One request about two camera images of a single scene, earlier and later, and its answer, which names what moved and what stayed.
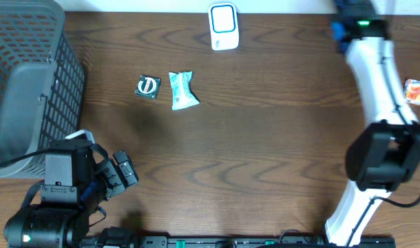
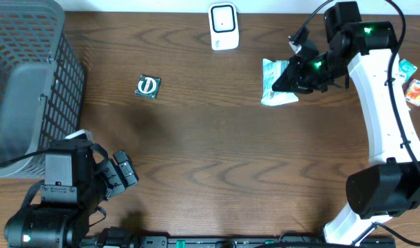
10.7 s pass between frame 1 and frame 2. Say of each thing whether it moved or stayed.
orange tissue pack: stayed
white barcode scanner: stayed
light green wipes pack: moved
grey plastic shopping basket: stayed
